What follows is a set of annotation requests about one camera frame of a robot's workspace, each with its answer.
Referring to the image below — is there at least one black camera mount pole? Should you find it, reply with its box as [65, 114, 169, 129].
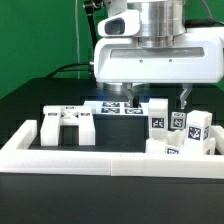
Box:
[83, 0, 102, 46]

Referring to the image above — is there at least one white U-shaped border frame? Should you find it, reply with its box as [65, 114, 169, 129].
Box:
[0, 120, 224, 179]

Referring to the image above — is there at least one black cable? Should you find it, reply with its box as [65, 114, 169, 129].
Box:
[45, 61, 98, 80]

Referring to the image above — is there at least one white sheet with tags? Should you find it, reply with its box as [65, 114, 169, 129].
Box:
[84, 101, 148, 116]

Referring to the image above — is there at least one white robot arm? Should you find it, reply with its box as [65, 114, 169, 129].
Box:
[94, 0, 224, 107]

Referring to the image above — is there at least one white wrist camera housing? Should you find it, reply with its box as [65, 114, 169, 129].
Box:
[98, 10, 140, 37]

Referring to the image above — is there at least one small tagged white cube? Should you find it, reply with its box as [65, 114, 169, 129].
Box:
[170, 112, 186, 130]

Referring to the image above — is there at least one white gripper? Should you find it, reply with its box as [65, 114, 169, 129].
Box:
[94, 27, 224, 109]

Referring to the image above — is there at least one white chair back part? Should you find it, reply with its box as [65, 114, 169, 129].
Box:
[40, 105, 96, 146]

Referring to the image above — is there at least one white chair seat part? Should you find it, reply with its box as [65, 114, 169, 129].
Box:
[145, 130, 216, 156]

